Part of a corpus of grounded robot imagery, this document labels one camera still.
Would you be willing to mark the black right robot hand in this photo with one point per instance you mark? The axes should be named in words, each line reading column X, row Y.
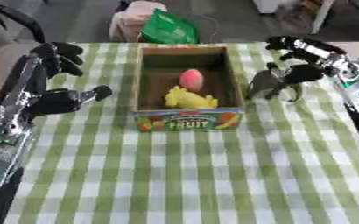
column 302, row 73

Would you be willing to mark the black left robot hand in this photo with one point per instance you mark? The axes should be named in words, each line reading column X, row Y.
column 55, row 100

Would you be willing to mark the grey toy animal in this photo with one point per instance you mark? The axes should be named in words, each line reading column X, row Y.
column 269, row 83

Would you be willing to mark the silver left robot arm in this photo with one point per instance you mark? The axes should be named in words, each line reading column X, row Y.
column 4, row 140

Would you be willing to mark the tan cardboard box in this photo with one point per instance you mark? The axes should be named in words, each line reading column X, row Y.
column 189, row 90

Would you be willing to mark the black tripod leg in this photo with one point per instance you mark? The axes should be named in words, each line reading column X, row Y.
column 16, row 19

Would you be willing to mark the pink chair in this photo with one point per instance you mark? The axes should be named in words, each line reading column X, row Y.
column 131, row 20

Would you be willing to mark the pink toy peach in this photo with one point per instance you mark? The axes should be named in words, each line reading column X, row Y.
column 191, row 79

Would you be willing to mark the yellow toy fruit bunch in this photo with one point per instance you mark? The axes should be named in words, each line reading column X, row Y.
column 189, row 99

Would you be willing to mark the green bag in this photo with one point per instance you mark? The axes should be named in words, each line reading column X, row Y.
column 169, row 28

